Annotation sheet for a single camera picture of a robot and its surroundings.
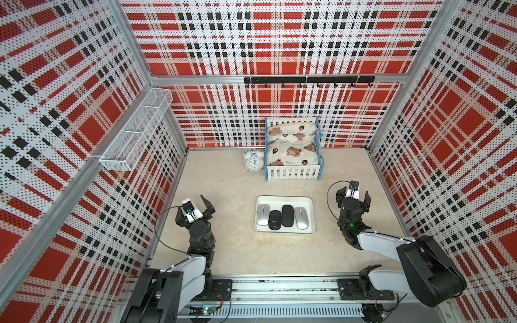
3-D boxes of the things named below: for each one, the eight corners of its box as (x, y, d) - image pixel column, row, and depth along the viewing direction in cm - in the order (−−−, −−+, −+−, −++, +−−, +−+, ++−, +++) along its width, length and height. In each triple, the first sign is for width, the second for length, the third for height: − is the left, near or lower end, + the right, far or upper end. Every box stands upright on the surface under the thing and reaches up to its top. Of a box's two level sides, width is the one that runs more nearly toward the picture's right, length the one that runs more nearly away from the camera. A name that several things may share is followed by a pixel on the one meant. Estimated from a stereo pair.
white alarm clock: (246, 172, 111) (243, 158, 103) (247, 162, 116) (245, 148, 107) (264, 172, 111) (263, 158, 102) (264, 162, 116) (263, 148, 107)
